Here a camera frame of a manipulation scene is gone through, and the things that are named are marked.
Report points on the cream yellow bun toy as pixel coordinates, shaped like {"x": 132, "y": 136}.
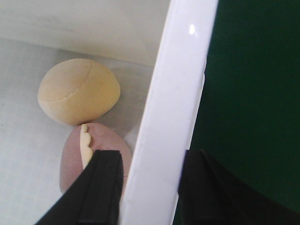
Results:
{"x": 77, "y": 91}

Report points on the white plastic Totelife tote box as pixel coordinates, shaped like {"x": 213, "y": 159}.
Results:
{"x": 156, "y": 48}

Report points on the pink bun toy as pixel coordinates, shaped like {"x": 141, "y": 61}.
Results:
{"x": 102, "y": 138}

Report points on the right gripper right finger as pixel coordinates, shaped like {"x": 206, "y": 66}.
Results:
{"x": 210, "y": 195}

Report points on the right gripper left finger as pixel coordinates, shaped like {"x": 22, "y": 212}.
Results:
{"x": 94, "y": 197}

